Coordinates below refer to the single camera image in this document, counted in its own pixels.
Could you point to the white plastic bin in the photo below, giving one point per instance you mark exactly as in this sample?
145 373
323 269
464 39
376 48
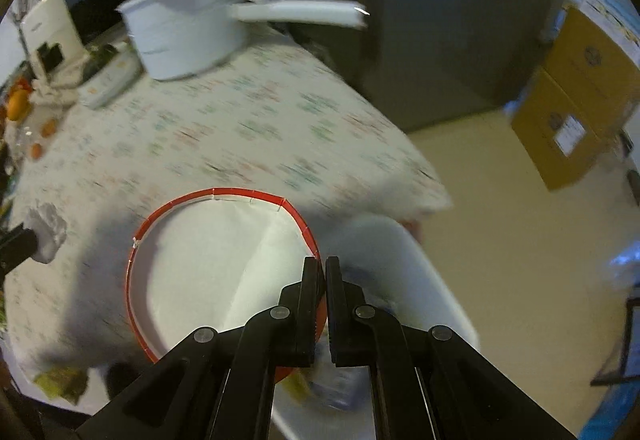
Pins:
400 260

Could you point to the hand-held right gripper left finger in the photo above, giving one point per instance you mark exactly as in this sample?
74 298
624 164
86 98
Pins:
311 305

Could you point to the yellow green wrapper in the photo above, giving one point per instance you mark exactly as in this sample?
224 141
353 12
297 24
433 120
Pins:
62 384

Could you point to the brown cardboard box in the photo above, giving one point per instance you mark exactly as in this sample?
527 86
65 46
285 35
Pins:
595 60
565 140

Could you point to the small orange fruit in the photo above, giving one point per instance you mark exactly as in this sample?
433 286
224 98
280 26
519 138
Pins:
48 128
36 151

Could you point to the white tissue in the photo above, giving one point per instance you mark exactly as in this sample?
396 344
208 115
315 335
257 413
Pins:
47 230

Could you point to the black metal frame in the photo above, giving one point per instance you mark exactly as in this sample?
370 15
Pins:
622 345

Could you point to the grey cabinet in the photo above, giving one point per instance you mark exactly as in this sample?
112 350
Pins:
425 20

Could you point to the floral tablecloth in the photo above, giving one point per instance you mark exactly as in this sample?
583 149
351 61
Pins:
250 135

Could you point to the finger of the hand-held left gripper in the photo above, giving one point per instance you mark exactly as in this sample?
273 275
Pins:
15 245

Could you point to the white printed sheet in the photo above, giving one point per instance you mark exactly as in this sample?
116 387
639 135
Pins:
607 0

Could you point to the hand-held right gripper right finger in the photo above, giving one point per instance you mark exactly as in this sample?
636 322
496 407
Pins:
334 305

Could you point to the white saucepan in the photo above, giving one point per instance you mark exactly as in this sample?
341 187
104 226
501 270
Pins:
185 35

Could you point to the white appliance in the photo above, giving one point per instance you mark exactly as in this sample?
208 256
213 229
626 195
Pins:
50 30

